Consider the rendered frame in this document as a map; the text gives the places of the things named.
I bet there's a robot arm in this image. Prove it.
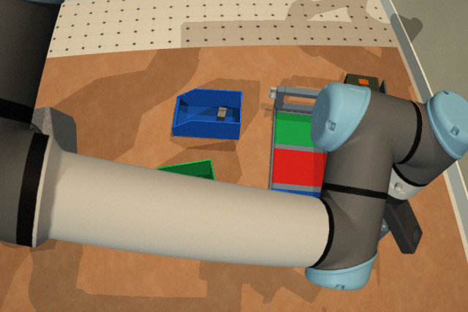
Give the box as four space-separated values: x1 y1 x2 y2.
0 0 468 291

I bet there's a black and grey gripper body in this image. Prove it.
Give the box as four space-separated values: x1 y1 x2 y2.
386 194 407 205

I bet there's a green bin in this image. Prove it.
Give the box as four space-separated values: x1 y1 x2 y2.
156 159 216 180

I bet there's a blue bin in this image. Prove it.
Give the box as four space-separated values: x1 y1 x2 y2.
173 88 242 140

